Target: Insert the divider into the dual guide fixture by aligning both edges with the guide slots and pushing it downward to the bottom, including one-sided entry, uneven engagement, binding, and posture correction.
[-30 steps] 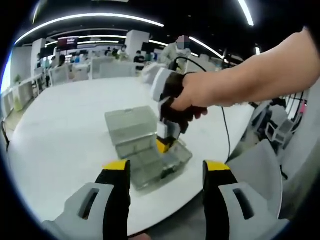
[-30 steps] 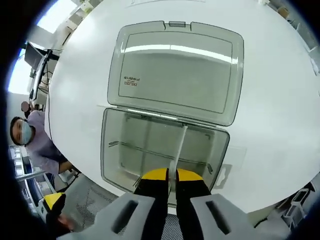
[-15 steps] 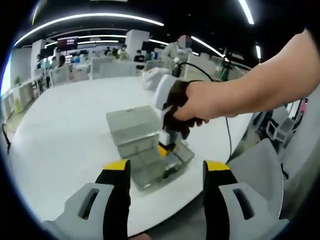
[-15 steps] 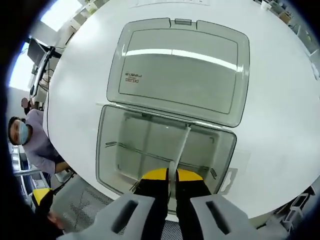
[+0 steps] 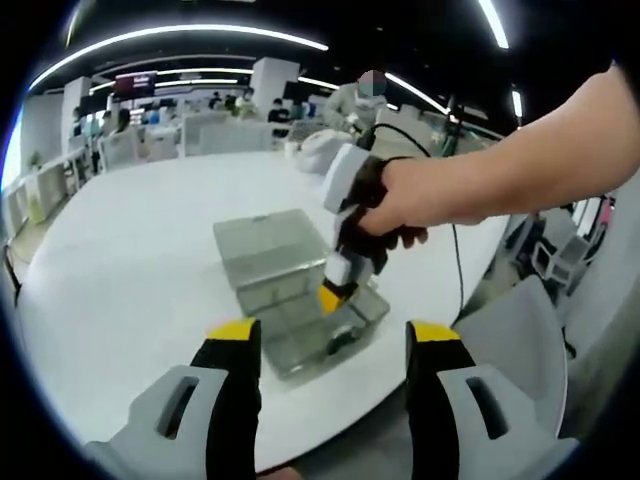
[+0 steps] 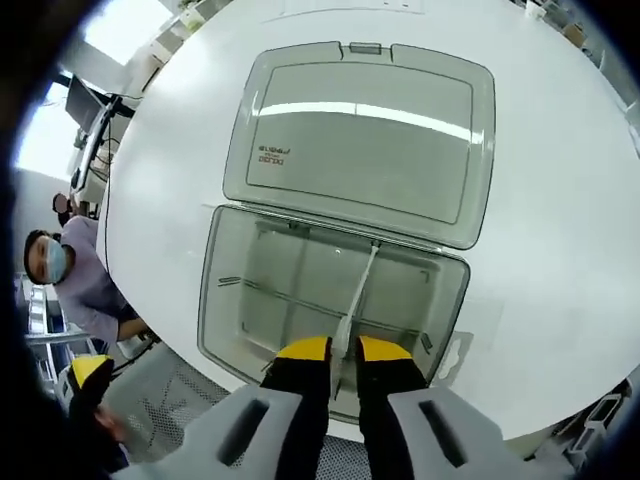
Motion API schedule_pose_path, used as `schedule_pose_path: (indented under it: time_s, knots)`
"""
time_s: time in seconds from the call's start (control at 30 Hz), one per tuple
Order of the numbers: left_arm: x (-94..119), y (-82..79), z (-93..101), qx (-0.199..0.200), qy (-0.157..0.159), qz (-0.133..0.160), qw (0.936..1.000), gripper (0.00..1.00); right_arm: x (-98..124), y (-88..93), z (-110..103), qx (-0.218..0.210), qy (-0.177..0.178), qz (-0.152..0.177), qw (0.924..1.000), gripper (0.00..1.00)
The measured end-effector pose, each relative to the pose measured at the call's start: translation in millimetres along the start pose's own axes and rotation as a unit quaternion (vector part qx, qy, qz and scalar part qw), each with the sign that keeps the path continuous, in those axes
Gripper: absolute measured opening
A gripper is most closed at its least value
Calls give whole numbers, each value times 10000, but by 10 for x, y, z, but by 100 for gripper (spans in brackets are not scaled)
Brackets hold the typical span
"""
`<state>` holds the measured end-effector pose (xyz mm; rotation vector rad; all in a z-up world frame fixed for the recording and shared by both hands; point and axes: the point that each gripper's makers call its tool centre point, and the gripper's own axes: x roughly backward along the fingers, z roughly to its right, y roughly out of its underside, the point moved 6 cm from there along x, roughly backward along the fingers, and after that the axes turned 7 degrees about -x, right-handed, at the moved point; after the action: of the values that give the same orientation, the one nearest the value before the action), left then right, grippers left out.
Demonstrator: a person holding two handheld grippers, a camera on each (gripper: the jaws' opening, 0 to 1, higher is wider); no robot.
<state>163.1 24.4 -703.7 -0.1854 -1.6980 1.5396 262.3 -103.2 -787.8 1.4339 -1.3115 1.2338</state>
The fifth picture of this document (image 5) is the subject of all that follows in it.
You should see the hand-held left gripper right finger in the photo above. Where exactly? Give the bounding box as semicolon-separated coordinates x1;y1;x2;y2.
404;319;582;480

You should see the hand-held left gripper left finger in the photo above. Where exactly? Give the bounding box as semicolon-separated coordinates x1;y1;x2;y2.
83;317;264;480

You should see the grey mesh chair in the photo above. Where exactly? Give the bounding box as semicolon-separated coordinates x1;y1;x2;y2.
452;274;570;442

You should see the red wall screen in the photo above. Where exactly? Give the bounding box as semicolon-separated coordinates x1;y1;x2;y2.
114;72;159;99

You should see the white plastic bag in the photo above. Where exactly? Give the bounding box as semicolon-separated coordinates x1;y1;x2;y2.
298;128;347;175

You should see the white office chair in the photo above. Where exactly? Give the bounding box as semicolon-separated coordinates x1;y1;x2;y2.
534;233;594;288

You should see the white desk partition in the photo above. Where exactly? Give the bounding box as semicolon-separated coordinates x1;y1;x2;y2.
182;112;274;157

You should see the transparent grey guide fixture box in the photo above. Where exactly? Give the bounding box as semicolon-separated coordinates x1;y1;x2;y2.
213;208;392;380

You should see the person's right hand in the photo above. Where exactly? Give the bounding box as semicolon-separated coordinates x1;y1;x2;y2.
343;156;462;275

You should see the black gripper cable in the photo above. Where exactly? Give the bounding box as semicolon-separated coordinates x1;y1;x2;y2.
355;121;469;314

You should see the black tripod stand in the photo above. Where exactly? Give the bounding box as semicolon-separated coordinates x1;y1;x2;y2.
442;94;469;157

